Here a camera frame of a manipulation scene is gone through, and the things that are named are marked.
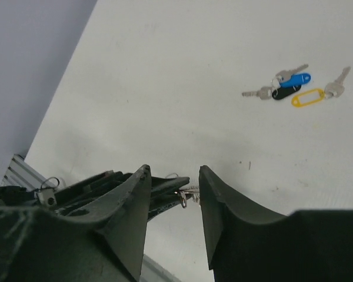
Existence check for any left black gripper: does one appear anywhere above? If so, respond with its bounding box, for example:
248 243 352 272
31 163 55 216
0 186 37 206

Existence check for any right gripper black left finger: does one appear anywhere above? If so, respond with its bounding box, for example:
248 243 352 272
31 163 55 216
0 164 151 281

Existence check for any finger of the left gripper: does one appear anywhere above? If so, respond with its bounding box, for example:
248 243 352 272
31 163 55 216
55 171 191 220

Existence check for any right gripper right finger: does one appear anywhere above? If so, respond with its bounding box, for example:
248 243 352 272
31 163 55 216
199 166 353 281

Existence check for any yellow tagged key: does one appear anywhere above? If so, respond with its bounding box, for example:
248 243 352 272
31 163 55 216
291 66 351 108

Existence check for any keyring with tagged keys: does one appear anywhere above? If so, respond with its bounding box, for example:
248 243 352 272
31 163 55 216
163 173 200 210

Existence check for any black tagged key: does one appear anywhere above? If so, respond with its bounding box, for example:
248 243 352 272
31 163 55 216
242 85 302 100

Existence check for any blue tagged key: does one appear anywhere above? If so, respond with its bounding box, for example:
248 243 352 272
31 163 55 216
271 64 311 89

